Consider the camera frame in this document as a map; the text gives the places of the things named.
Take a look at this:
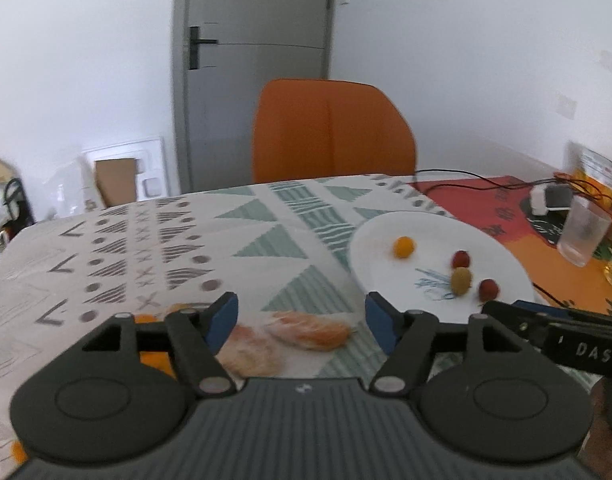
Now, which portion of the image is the white styrofoam panel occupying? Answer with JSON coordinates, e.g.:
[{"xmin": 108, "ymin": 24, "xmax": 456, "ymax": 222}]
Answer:
[{"xmin": 81, "ymin": 135, "xmax": 168, "ymax": 209}]

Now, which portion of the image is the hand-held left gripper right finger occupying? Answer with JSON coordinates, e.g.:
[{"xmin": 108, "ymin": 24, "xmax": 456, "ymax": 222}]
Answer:
[{"xmin": 364, "ymin": 291, "xmax": 532, "ymax": 397}]

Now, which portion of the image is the orange chair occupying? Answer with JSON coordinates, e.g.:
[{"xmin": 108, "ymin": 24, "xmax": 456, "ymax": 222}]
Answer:
[{"xmin": 252, "ymin": 79, "xmax": 418, "ymax": 184}]

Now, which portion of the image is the brown cardboard sheet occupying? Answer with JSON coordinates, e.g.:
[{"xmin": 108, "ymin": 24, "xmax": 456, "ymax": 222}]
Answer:
[{"xmin": 95, "ymin": 158, "xmax": 139, "ymax": 208}]

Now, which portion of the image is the black metal rack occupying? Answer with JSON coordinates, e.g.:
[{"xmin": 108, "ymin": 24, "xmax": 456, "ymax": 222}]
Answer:
[{"xmin": 3, "ymin": 177, "xmax": 37, "ymax": 233}]

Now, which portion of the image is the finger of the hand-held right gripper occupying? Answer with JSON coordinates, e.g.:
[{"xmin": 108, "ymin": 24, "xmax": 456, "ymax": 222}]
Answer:
[
  {"xmin": 513, "ymin": 299, "xmax": 612, "ymax": 322},
  {"xmin": 481, "ymin": 300, "xmax": 552, "ymax": 348}
]

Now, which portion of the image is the black door handle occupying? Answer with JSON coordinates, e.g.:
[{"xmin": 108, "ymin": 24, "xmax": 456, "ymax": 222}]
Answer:
[{"xmin": 188, "ymin": 26, "xmax": 218, "ymax": 70}]

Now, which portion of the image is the clear plastic bag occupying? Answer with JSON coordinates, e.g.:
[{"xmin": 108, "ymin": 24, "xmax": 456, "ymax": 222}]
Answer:
[{"xmin": 76, "ymin": 155, "xmax": 107, "ymax": 211}]

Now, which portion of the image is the person's right hand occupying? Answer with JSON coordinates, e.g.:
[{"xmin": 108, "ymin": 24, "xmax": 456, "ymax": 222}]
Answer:
[{"xmin": 581, "ymin": 375, "xmax": 612, "ymax": 480}]

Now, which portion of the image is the grey door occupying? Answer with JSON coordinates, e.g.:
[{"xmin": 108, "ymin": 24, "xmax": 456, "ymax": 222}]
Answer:
[{"xmin": 173, "ymin": 0, "xmax": 338, "ymax": 196}]

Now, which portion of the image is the yellow-green lychee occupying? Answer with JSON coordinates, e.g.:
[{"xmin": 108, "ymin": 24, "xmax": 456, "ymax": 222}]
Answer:
[{"xmin": 449, "ymin": 267, "xmax": 474, "ymax": 295}]

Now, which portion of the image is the clear drinking glass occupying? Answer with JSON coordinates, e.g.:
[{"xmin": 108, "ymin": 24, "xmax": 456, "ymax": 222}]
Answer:
[{"xmin": 557, "ymin": 195, "xmax": 612, "ymax": 267}]

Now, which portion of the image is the white power adapter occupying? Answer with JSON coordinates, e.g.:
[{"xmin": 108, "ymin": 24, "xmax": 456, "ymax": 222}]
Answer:
[{"xmin": 530, "ymin": 183, "xmax": 575, "ymax": 215}]

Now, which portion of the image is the white plate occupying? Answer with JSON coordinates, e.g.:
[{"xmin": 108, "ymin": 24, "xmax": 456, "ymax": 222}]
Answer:
[{"xmin": 348, "ymin": 211, "xmax": 536, "ymax": 323}]

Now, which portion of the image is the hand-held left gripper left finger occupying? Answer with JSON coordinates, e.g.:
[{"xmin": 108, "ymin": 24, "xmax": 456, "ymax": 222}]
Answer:
[{"xmin": 80, "ymin": 291, "xmax": 240, "ymax": 400}]

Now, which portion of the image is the orange red table mat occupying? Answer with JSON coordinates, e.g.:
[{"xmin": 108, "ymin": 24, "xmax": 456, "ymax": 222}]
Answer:
[{"xmin": 415, "ymin": 175, "xmax": 612, "ymax": 321}]

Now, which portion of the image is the black cable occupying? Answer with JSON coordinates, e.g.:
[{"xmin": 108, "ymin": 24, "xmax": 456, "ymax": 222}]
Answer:
[{"xmin": 413, "ymin": 168, "xmax": 539, "ymax": 192}]

